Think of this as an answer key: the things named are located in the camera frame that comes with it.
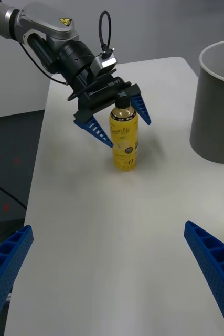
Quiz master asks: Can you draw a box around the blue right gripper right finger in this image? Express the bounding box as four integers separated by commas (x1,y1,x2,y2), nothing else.
183,220,224,336

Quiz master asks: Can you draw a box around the grey plastic bin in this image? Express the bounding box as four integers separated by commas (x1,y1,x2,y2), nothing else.
189,38,224,165

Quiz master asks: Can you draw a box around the yellow bottle with black cap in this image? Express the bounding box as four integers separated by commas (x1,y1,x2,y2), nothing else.
109,91,139,173

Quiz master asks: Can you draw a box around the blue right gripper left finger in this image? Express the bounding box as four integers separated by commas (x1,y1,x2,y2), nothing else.
0,225,35,336

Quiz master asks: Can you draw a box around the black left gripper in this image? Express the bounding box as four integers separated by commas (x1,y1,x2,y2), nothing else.
73,69,152,148

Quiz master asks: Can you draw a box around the black left wrist camera cable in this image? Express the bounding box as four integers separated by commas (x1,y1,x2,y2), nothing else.
98,10,114,55

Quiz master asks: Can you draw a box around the pale grey left wrist camera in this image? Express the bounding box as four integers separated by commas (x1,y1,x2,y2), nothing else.
89,48,118,79

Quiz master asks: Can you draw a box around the black floor cable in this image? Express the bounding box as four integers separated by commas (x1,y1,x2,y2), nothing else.
0,177,28,211

